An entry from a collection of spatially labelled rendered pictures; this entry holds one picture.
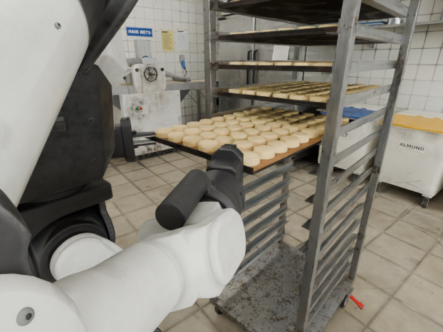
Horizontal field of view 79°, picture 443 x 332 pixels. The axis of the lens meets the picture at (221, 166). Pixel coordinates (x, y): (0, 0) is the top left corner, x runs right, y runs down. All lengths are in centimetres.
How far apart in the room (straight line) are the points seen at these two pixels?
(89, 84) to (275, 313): 128
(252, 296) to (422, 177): 199
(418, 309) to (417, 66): 240
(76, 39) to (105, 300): 15
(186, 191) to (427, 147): 266
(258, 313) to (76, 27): 136
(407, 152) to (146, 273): 280
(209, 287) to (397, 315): 164
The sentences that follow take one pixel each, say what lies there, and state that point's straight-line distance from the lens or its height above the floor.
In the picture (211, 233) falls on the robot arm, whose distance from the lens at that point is 26.
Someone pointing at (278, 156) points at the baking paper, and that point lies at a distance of 63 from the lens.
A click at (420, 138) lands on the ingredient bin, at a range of 287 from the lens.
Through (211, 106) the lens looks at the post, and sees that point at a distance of 99.
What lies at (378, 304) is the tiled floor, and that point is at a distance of 187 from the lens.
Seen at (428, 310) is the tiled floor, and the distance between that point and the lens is 197.
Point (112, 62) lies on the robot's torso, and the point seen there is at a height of 125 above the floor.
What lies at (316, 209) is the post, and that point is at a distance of 84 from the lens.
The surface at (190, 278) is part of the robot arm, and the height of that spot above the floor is 108.
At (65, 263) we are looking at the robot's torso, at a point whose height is 96.
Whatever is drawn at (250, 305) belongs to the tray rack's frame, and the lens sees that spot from 146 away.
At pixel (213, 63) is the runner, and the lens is 98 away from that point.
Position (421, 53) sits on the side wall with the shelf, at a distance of 353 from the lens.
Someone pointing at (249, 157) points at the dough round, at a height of 106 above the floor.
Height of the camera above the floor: 125
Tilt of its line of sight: 22 degrees down
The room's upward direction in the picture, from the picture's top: straight up
